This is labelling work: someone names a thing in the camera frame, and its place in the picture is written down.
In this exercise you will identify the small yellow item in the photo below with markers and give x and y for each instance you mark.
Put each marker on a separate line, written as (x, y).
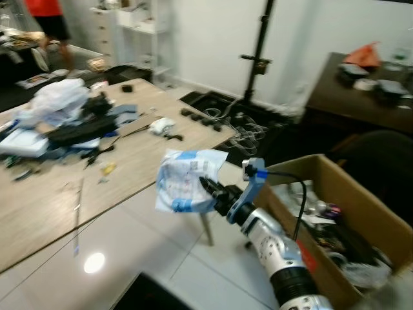
(108, 168)

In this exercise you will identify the person in red shirt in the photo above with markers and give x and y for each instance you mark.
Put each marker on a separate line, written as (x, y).
(48, 19)

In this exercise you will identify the black floor mat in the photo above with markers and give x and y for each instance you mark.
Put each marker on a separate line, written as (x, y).
(151, 294)

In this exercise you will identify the black floor case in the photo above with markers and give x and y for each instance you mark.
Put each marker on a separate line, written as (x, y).
(213, 103)

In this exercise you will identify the light wooden table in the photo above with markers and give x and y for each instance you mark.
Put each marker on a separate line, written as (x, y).
(58, 194)

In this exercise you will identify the small black object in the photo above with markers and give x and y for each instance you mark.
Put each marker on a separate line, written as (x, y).
(126, 88)

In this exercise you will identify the white shelf unit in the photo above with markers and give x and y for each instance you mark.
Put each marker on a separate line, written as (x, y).
(139, 32)

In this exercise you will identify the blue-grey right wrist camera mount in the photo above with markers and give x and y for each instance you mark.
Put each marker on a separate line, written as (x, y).
(251, 183)

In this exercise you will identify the white charger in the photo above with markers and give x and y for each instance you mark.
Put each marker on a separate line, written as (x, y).
(161, 125)

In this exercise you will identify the dark wooden desk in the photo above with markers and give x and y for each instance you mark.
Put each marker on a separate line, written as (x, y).
(355, 106)

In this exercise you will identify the white flat box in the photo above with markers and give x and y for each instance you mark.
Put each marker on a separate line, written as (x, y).
(22, 143)

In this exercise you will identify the white and blue plastic package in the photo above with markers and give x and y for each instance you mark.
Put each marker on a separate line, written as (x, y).
(184, 181)

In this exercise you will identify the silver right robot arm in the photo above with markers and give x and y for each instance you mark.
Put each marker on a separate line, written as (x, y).
(276, 248)

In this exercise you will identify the black tripod stand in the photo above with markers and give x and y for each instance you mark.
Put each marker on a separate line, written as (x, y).
(258, 58)

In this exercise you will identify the white crumpled plastic bag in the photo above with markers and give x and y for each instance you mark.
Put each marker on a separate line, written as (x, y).
(55, 100)

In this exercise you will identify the black chair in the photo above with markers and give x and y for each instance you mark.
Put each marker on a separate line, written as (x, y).
(381, 168)

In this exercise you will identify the orange bag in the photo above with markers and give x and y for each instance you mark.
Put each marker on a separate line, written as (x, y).
(366, 57)

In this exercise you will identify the brown cardboard box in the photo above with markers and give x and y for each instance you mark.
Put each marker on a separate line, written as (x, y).
(361, 206)

